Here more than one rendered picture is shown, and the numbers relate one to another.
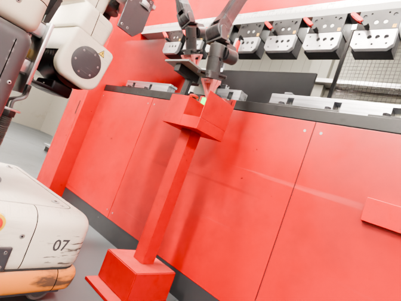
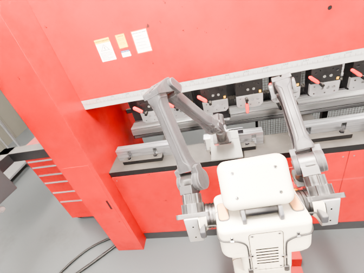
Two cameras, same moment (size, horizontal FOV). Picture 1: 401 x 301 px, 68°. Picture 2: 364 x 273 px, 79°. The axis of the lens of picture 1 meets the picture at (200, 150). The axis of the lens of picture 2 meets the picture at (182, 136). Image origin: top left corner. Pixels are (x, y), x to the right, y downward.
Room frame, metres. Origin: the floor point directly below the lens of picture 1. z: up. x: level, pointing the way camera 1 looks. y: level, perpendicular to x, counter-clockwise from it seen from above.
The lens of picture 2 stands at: (0.72, 0.92, 1.85)
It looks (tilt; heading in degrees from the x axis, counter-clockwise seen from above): 34 degrees down; 330
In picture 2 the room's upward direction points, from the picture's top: 15 degrees counter-clockwise
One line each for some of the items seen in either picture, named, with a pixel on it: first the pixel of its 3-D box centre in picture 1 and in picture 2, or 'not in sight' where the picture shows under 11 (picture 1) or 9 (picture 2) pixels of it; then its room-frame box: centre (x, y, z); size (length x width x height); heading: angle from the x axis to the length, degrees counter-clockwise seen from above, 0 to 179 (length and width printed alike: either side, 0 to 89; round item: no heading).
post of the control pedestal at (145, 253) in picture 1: (167, 194); not in sight; (1.19, 0.06, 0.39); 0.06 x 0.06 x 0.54; 47
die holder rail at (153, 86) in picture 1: (148, 90); (149, 149); (2.01, 0.48, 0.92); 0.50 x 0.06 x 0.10; 47
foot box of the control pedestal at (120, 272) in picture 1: (131, 275); (284, 253); (1.17, 0.08, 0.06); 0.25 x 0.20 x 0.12; 137
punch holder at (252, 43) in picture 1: (251, 41); (248, 91); (1.52, -0.05, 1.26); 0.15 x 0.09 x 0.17; 47
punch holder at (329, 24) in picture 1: (326, 37); (322, 78); (1.24, -0.35, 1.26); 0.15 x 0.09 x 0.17; 47
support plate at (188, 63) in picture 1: (193, 72); (225, 144); (1.53, 0.18, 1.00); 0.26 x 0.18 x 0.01; 137
